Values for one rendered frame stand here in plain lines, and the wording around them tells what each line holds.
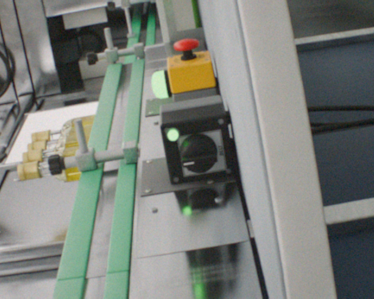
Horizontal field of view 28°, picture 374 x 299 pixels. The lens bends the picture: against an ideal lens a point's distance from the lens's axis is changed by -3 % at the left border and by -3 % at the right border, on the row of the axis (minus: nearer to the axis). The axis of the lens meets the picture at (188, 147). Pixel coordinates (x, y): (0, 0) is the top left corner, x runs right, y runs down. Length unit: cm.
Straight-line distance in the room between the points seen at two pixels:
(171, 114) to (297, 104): 44
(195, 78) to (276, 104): 69
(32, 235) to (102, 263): 72
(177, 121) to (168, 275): 23
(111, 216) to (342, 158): 30
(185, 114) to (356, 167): 22
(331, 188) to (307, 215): 42
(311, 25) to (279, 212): 207
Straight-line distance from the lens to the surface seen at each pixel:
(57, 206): 164
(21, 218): 163
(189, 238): 80
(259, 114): 49
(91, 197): 98
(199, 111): 91
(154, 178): 95
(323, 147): 102
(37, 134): 166
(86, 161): 106
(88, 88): 255
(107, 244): 87
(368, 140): 103
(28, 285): 144
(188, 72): 117
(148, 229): 83
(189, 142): 89
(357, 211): 81
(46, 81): 256
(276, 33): 50
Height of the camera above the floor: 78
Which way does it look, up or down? 2 degrees up
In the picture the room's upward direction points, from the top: 99 degrees counter-clockwise
